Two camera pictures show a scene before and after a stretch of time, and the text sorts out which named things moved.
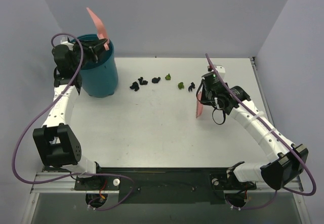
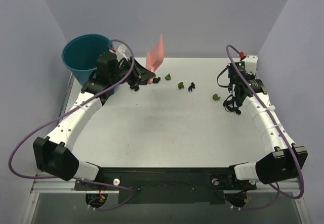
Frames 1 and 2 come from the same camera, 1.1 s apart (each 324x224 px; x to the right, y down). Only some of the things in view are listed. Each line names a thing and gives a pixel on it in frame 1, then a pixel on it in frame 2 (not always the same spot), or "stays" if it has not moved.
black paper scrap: [134, 86] stays
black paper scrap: [155, 80] stays
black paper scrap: [191, 86] stays
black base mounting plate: [163, 185] stays
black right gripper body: [204, 99] → [233, 102]
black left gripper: [93, 51] → [138, 75]
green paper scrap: [168, 77] stays
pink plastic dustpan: [102, 33] → [155, 57]
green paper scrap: [180, 85] stays
